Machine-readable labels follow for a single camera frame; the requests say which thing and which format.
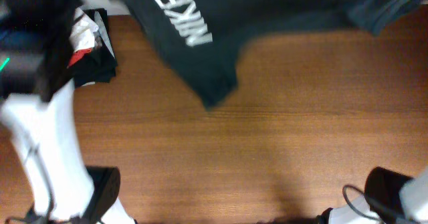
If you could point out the red folded shirt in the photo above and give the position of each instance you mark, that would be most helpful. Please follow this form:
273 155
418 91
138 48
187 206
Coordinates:
78 55

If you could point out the black folded shirt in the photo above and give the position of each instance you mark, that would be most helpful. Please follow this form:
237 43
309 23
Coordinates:
98 66

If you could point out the white folded shirt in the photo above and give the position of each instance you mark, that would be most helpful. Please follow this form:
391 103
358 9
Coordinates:
83 30

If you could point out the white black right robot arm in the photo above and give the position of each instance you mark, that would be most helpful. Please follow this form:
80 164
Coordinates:
388 197

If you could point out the dark green Nike t-shirt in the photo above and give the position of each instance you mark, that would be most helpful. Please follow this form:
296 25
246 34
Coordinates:
201 39

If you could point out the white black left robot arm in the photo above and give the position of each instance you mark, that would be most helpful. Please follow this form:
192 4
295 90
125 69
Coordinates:
38 41

